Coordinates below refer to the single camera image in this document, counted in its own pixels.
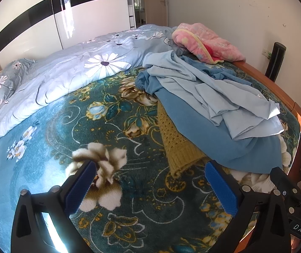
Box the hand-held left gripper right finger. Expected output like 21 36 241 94
204 159 290 253

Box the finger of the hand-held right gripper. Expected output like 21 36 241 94
270 167 301 198

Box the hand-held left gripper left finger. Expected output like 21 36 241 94
11 159 98 253

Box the pale blue printed T-shirt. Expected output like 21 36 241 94
142 51 285 141

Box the teal floral bed blanket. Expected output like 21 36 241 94
0 66 301 253

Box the yellow knitted sweater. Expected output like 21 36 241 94
157 101 213 178

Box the blue fleece garment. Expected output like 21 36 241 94
136 55 284 174

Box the light blue floral duvet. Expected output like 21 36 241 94
0 24 178 153

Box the light blue floral pillow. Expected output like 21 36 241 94
0 58 38 103

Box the pink fleece blanket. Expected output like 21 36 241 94
172 22 246 64

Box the white wardrobe with black stripe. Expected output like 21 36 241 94
0 0 136 64

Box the beige room door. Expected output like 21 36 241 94
144 0 170 28

